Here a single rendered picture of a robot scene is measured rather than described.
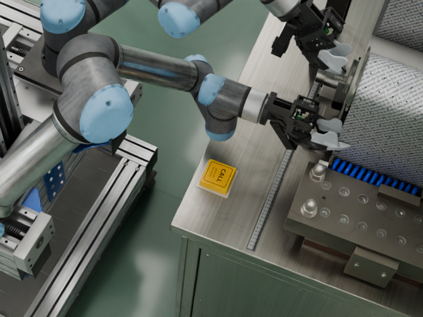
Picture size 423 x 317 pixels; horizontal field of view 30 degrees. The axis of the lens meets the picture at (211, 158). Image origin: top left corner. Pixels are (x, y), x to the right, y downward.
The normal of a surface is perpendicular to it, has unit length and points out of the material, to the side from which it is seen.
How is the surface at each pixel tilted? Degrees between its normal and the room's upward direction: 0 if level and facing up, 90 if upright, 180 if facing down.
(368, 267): 90
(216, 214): 0
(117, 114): 85
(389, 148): 90
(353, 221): 0
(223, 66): 0
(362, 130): 90
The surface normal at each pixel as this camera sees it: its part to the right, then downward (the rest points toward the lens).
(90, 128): 0.50, 0.72
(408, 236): 0.07, -0.51
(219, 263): -0.37, 0.79
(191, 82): 0.62, 0.54
